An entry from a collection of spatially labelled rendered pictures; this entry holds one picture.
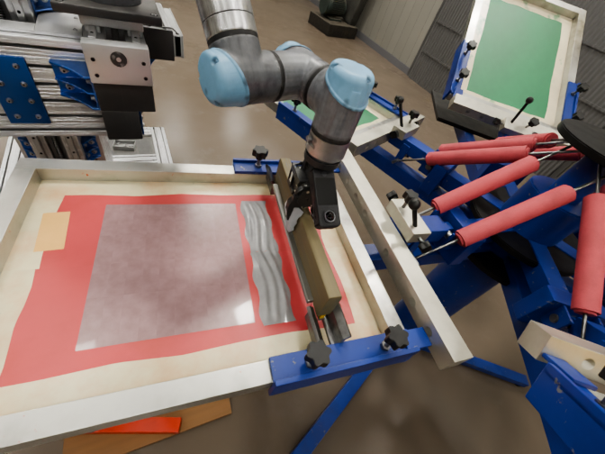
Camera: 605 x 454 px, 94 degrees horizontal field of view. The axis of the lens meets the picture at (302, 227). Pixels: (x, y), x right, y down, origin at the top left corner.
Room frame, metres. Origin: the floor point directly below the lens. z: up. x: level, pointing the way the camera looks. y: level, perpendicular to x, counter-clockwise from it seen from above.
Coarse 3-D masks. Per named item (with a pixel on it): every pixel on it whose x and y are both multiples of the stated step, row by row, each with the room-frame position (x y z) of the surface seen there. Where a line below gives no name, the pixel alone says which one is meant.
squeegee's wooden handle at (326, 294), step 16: (288, 160) 0.63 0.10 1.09; (288, 192) 0.53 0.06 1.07; (304, 208) 0.48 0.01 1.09; (304, 224) 0.43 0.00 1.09; (304, 240) 0.40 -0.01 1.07; (320, 240) 0.40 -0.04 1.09; (304, 256) 0.38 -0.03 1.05; (320, 256) 0.36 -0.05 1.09; (320, 272) 0.33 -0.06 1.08; (320, 288) 0.31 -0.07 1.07; (336, 288) 0.30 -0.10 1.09; (320, 304) 0.29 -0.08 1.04; (336, 304) 0.29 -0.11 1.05
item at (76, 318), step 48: (48, 288) 0.17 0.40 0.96; (96, 288) 0.20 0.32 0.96; (144, 288) 0.23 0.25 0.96; (192, 288) 0.27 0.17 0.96; (240, 288) 0.31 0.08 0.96; (48, 336) 0.10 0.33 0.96; (96, 336) 0.12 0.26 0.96; (144, 336) 0.15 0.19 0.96; (192, 336) 0.18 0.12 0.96; (240, 336) 0.21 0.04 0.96; (0, 384) 0.02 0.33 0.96
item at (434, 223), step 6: (420, 216) 0.67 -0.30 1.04; (426, 216) 0.68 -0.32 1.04; (432, 216) 0.69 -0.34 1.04; (426, 222) 0.65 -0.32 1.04; (432, 222) 0.66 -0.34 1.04; (438, 222) 0.67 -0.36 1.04; (396, 228) 0.59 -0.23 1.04; (432, 228) 0.64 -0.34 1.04; (438, 228) 0.65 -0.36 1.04; (444, 228) 0.66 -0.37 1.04; (432, 234) 0.63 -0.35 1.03; (438, 234) 0.64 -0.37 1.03; (444, 234) 0.66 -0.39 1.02; (426, 240) 0.63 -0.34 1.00; (432, 240) 0.64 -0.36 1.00; (438, 240) 0.65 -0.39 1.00
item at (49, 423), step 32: (32, 160) 0.40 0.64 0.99; (64, 160) 0.44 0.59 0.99; (96, 160) 0.47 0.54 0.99; (32, 192) 0.34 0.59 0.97; (0, 224) 0.23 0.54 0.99; (352, 224) 0.59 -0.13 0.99; (0, 256) 0.18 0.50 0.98; (352, 256) 0.49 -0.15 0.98; (384, 288) 0.42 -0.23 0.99; (384, 320) 0.34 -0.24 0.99; (160, 384) 0.09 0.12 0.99; (192, 384) 0.10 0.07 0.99; (224, 384) 0.12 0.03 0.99; (256, 384) 0.13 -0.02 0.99; (0, 416) -0.01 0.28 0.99; (32, 416) 0.00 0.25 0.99; (64, 416) 0.01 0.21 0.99; (96, 416) 0.03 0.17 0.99; (128, 416) 0.04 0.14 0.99; (0, 448) -0.03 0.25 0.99
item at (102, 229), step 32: (96, 224) 0.33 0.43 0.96; (128, 224) 0.36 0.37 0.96; (160, 224) 0.39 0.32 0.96; (192, 224) 0.42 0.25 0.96; (224, 224) 0.46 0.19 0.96; (64, 256) 0.23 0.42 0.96; (96, 256) 0.26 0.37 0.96; (128, 256) 0.28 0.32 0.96; (160, 256) 0.31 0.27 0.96; (192, 256) 0.34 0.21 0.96
